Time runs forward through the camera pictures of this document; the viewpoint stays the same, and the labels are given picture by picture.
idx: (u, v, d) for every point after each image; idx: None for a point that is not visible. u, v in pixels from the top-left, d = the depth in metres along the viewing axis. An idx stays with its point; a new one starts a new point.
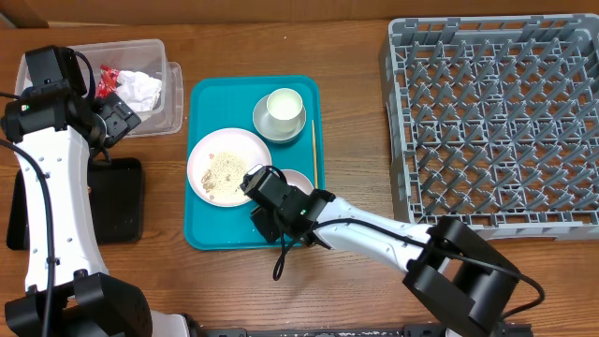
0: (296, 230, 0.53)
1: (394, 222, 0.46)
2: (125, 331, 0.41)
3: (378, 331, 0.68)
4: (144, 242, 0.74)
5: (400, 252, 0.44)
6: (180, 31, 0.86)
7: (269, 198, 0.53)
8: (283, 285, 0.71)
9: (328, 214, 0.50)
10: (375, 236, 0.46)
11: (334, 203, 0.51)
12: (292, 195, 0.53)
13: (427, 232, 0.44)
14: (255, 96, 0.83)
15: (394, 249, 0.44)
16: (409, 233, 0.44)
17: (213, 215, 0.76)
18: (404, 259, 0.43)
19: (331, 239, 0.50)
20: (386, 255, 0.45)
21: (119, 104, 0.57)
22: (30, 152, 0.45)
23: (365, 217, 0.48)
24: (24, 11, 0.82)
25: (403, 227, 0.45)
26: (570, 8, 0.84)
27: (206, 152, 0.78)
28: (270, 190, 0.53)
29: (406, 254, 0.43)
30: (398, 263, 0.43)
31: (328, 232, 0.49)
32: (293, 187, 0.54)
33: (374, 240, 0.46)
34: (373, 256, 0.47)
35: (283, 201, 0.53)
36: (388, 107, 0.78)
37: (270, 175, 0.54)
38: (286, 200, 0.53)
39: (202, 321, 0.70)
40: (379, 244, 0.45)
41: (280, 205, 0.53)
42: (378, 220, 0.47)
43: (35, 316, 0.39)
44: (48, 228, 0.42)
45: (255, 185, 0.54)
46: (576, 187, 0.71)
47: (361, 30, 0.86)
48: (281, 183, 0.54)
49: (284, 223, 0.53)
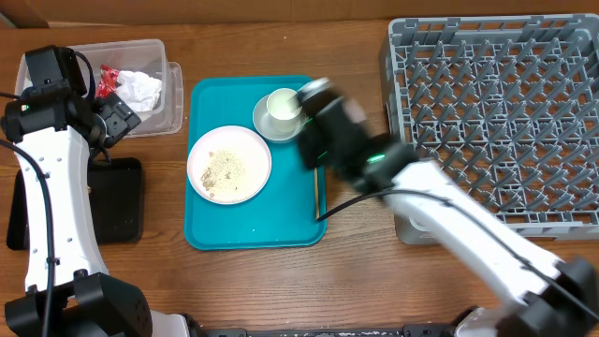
0: (355, 172, 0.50)
1: (501, 226, 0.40)
2: (125, 331, 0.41)
3: (378, 332, 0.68)
4: (144, 242, 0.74)
5: (514, 274, 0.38)
6: (180, 31, 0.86)
7: (332, 128, 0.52)
8: (283, 286, 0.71)
9: (413, 183, 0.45)
10: (481, 243, 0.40)
11: (425, 168, 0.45)
12: (353, 132, 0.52)
13: (553, 266, 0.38)
14: (255, 96, 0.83)
15: (505, 268, 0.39)
16: (529, 258, 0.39)
17: (213, 214, 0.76)
18: (518, 287, 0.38)
19: (407, 209, 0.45)
20: (491, 269, 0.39)
21: (119, 104, 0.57)
22: (30, 152, 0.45)
23: (464, 204, 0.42)
24: (24, 11, 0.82)
25: (522, 244, 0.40)
26: (570, 8, 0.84)
27: (207, 150, 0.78)
28: (333, 116, 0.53)
29: (521, 280, 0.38)
30: (506, 285, 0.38)
31: (412, 202, 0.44)
32: (359, 124, 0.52)
33: (472, 241, 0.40)
34: (465, 258, 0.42)
35: (353, 136, 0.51)
36: (388, 107, 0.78)
37: (338, 101, 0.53)
38: (346, 136, 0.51)
39: (202, 322, 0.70)
40: (485, 254, 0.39)
41: (343, 139, 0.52)
42: (486, 221, 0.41)
43: (35, 316, 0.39)
44: (48, 228, 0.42)
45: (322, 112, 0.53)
46: (576, 187, 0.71)
47: (362, 30, 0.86)
48: (346, 113, 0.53)
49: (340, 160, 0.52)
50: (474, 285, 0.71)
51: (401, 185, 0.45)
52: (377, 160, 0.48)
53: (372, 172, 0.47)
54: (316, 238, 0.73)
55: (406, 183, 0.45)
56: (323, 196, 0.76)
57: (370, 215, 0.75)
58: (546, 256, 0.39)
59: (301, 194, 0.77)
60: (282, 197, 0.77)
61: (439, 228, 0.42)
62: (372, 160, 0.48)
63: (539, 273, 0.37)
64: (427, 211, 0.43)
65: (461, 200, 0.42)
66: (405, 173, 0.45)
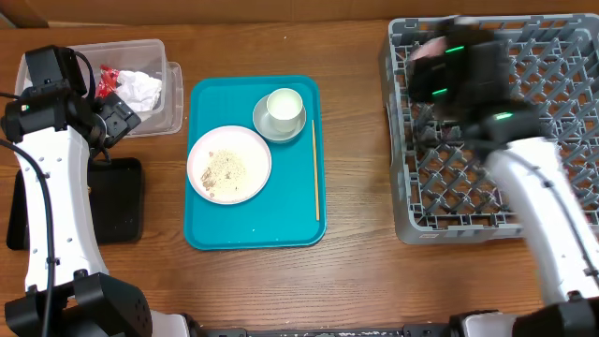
0: (471, 116, 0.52)
1: (584, 226, 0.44)
2: (125, 331, 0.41)
3: (377, 331, 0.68)
4: (144, 242, 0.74)
5: (575, 271, 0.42)
6: (180, 31, 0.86)
7: (476, 63, 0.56)
8: (283, 286, 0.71)
9: (527, 155, 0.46)
10: (561, 234, 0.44)
11: (544, 146, 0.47)
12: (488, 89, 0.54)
13: None
14: (255, 95, 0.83)
15: (570, 260, 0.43)
16: (594, 265, 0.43)
17: (213, 214, 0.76)
18: (571, 285, 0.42)
19: (503, 173, 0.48)
20: (554, 258, 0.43)
21: (119, 104, 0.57)
22: (30, 152, 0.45)
23: (562, 194, 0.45)
24: (24, 11, 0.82)
25: (593, 251, 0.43)
26: (570, 7, 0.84)
27: (207, 150, 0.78)
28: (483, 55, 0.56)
29: (577, 278, 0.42)
30: (559, 276, 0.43)
31: (515, 171, 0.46)
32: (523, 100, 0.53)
33: (556, 228, 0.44)
34: (534, 239, 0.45)
35: (484, 95, 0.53)
36: (388, 107, 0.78)
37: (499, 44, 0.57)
38: (482, 88, 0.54)
39: (202, 322, 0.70)
40: (557, 244, 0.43)
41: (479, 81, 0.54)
42: (575, 217, 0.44)
43: (35, 316, 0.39)
44: (48, 228, 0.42)
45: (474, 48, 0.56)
46: (576, 187, 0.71)
47: (361, 30, 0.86)
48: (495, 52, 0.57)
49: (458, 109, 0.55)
50: (474, 285, 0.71)
51: (514, 149, 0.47)
52: (504, 117, 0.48)
53: (498, 124, 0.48)
54: (316, 238, 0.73)
55: (518, 150, 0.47)
56: (322, 196, 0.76)
57: (370, 215, 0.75)
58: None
59: (301, 193, 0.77)
60: (282, 197, 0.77)
61: (528, 205, 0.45)
62: (498, 115, 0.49)
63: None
64: (527, 185, 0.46)
65: (562, 189, 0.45)
66: (518, 140, 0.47)
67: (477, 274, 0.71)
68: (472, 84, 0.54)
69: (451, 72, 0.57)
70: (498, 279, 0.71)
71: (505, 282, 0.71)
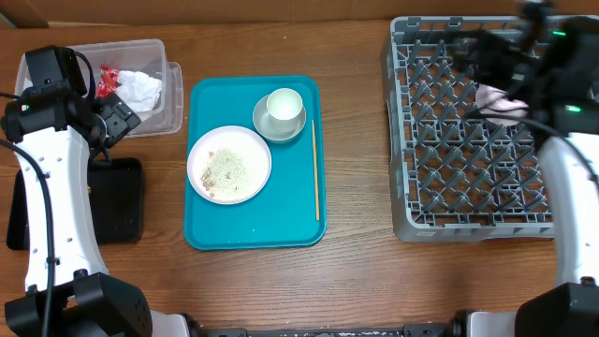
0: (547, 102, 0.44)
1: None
2: (125, 331, 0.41)
3: (378, 332, 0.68)
4: (144, 241, 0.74)
5: (579, 183, 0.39)
6: (180, 31, 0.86)
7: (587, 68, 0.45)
8: (283, 285, 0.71)
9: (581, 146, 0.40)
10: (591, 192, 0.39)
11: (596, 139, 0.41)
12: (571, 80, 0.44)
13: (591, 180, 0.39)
14: (255, 96, 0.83)
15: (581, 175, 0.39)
16: None
17: (213, 214, 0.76)
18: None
19: (548, 157, 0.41)
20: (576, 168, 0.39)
21: (119, 104, 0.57)
22: (30, 152, 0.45)
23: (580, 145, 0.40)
24: (25, 11, 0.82)
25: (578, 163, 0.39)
26: (573, 10, 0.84)
27: (207, 150, 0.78)
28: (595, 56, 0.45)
29: (588, 189, 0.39)
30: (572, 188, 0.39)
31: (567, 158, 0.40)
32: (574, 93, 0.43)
33: (589, 196, 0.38)
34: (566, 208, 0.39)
35: (493, 63, 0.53)
36: (388, 105, 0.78)
37: None
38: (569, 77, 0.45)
39: (202, 322, 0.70)
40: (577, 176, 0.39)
41: (569, 71, 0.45)
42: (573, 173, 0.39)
43: (35, 316, 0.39)
44: (48, 227, 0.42)
45: (582, 32, 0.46)
46: None
47: (362, 30, 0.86)
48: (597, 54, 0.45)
49: (586, 80, 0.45)
50: (474, 285, 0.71)
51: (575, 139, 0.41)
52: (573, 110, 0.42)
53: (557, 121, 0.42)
54: (316, 238, 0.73)
55: (578, 142, 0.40)
56: (323, 196, 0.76)
57: (370, 215, 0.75)
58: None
59: (302, 194, 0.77)
60: (281, 198, 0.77)
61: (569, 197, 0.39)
62: (568, 105, 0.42)
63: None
64: (571, 174, 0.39)
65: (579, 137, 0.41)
66: (589, 136, 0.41)
67: (477, 274, 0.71)
68: (558, 70, 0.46)
69: (561, 68, 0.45)
70: (500, 279, 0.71)
71: (506, 282, 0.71)
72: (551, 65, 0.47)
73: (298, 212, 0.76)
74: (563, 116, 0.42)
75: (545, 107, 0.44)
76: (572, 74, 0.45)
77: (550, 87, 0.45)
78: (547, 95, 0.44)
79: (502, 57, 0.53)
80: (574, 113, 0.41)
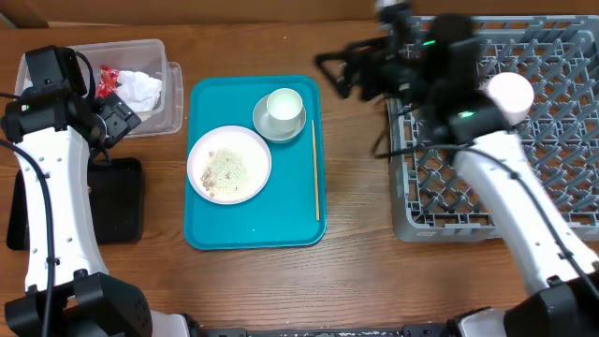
0: (440, 115, 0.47)
1: (562, 223, 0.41)
2: (125, 331, 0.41)
3: (378, 332, 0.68)
4: (144, 242, 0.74)
5: (504, 183, 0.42)
6: (180, 31, 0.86)
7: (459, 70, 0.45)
8: (283, 286, 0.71)
9: (491, 150, 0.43)
10: (516, 192, 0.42)
11: (501, 138, 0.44)
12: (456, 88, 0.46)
13: (511, 178, 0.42)
14: (255, 96, 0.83)
15: (501, 177, 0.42)
16: (518, 169, 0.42)
17: (213, 214, 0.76)
18: (515, 166, 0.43)
19: (473, 171, 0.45)
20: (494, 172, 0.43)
21: (119, 104, 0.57)
22: (30, 152, 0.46)
23: (491, 148, 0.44)
24: (25, 11, 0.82)
25: (494, 167, 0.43)
26: (573, 10, 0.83)
27: (207, 150, 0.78)
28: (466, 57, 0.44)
29: (511, 187, 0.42)
30: (498, 190, 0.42)
31: (484, 166, 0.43)
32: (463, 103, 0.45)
33: (515, 195, 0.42)
34: (503, 211, 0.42)
35: (378, 78, 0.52)
36: (388, 105, 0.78)
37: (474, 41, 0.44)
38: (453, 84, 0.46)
39: (202, 322, 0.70)
40: (499, 178, 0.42)
41: (451, 80, 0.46)
42: (494, 175, 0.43)
43: (35, 316, 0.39)
44: (49, 227, 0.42)
45: (451, 39, 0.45)
46: (575, 188, 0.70)
47: (362, 30, 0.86)
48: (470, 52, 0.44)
49: (469, 78, 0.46)
50: (474, 285, 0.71)
51: (481, 145, 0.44)
52: (466, 118, 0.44)
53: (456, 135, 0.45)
54: (316, 238, 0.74)
55: (487, 146, 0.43)
56: (323, 196, 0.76)
57: (370, 215, 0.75)
58: (586, 253, 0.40)
59: (302, 194, 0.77)
60: (281, 198, 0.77)
61: (501, 200, 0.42)
62: (460, 112, 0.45)
63: (576, 266, 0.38)
64: (494, 178, 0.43)
65: (486, 141, 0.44)
66: (491, 137, 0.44)
67: (477, 274, 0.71)
68: (441, 82, 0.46)
69: (444, 80, 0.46)
70: (500, 279, 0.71)
71: (506, 282, 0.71)
72: (435, 80, 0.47)
73: (298, 212, 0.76)
74: (460, 127, 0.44)
75: (440, 121, 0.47)
76: (455, 80, 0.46)
77: (438, 98, 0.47)
78: (440, 109, 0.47)
79: (381, 74, 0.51)
80: (467, 122, 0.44)
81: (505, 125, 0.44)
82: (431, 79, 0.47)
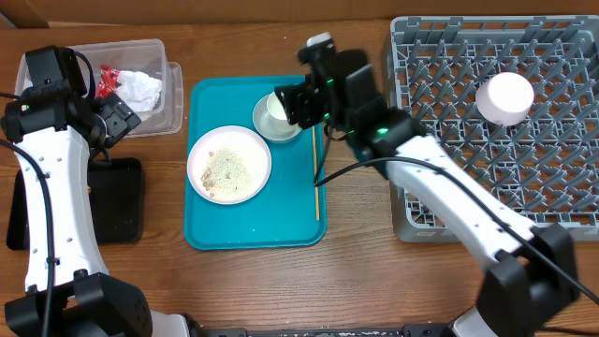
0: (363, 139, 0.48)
1: (493, 199, 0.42)
2: (125, 331, 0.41)
3: (378, 332, 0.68)
4: (144, 241, 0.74)
5: (432, 181, 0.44)
6: (180, 31, 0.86)
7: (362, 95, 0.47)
8: (283, 286, 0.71)
9: (413, 153, 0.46)
10: (445, 186, 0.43)
11: (420, 142, 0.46)
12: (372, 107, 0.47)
13: (436, 175, 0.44)
14: (255, 96, 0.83)
15: (427, 176, 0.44)
16: (442, 165, 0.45)
17: (213, 214, 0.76)
18: (437, 162, 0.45)
19: (403, 179, 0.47)
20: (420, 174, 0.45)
21: (119, 104, 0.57)
22: (30, 152, 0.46)
23: (412, 152, 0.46)
24: (25, 12, 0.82)
25: (419, 170, 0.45)
26: (573, 10, 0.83)
27: (207, 150, 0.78)
28: (366, 83, 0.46)
29: (440, 183, 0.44)
30: (430, 190, 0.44)
31: (410, 170, 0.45)
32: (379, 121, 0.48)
33: (444, 190, 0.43)
34: (441, 209, 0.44)
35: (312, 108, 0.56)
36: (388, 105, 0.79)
37: (365, 67, 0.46)
38: (364, 108, 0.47)
39: (202, 321, 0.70)
40: (427, 178, 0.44)
41: (359, 108, 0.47)
42: (422, 177, 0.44)
43: (35, 316, 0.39)
44: (48, 227, 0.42)
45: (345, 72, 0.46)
46: (575, 188, 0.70)
47: (362, 30, 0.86)
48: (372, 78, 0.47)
49: (375, 97, 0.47)
50: (474, 285, 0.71)
51: (402, 154, 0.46)
52: (386, 136, 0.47)
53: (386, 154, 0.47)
54: (316, 238, 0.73)
55: (408, 151, 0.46)
56: (322, 196, 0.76)
57: (370, 215, 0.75)
58: (523, 222, 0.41)
59: (301, 195, 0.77)
60: (280, 198, 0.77)
61: (435, 198, 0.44)
62: (378, 131, 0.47)
63: (515, 236, 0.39)
64: (423, 178, 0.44)
65: (406, 146, 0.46)
66: (409, 143, 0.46)
67: (477, 274, 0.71)
68: (351, 110, 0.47)
69: (352, 108, 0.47)
70: None
71: None
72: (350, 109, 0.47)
73: (297, 212, 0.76)
74: (384, 148, 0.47)
75: (364, 144, 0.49)
76: (362, 106, 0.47)
77: (356, 124, 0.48)
78: (359, 132, 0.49)
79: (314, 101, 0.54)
80: (387, 139, 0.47)
81: (418, 128, 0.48)
82: (343, 108, 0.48)
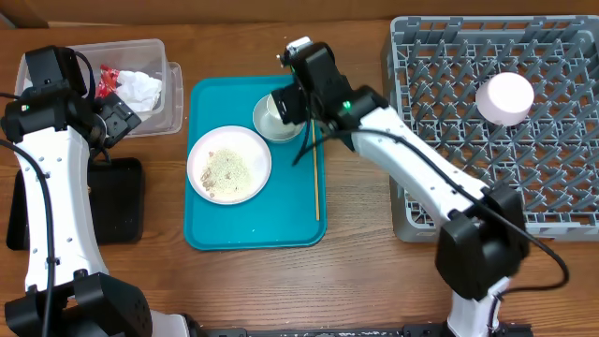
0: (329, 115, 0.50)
1: (448, 164, 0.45)
2: (125, 331, 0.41)
3: (378, 332, 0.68)
4: (144, 242, 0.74)
5: (393, 151, 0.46)
6: (180, 31, 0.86)
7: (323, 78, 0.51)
8: (283, 286, 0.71)
9: (374, 124, 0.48)
10: (404, 154, 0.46)
11: (383, 113, 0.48)
12: (332, 85, 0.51)
13: (397, 143, 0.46)
14: (255, 96, 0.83)
15: (388, 146, 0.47)
16: (402, 135, 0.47)
17: (213, 214, 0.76)
18: (398, 132, 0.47)
19: (369, 150, 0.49)
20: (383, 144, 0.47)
21: (119, 104, 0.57)
22: (30, 152, 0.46)
23: (375, 123, 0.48)
24: (25, 12, 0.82)
25: (381, 139, 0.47)
26: (573, 10, 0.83)
27: (207, 150, 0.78)
28: (323, 66, 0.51)
29: (401, 153, 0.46)
30: (392, 159, 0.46)
31: (372, 141, 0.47)
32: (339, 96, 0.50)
33: (404, 159, 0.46)
34: (402, 175, 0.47)
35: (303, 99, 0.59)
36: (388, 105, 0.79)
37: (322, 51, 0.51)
38: (328, 87, 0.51)
39: (202, 321, 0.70)
40: (389, 148, 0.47)
41: (321, 89, 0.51)
42: (386, 147, 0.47)
43: (35, 316, 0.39)
44: (49, 227, 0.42)
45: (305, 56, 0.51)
46: (575, 188, 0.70)
47: (362, 30, 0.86)
48: (330, 62, 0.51)
49: (335, 76, 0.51)
50: None
51: (365, 126, 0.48)
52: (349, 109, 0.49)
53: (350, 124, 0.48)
54: (316, 238, 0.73)
55: (371, 122, 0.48)
56: (322, 196, 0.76)
57: (370, 215, 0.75)
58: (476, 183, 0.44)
59: (301, 194, 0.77)
60: (280, 197, 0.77)
61: (398, 168, 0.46)
62: (343, 105, 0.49)
63: (467, 196, 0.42)
64: (386, 148, 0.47)
65: (370, 119, 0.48)
66: (369, 116, 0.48)
67: None
68: (315, 95, 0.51)
69: (316, 92, 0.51)
70: None
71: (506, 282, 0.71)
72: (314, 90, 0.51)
73: (296, 212, 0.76)
74: (346, 119, 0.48)
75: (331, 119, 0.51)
76: (324, 87, 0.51)
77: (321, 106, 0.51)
78: (326, 110, 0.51)
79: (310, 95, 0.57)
80: (350, 112, 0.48)
81: (380, 101, 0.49)
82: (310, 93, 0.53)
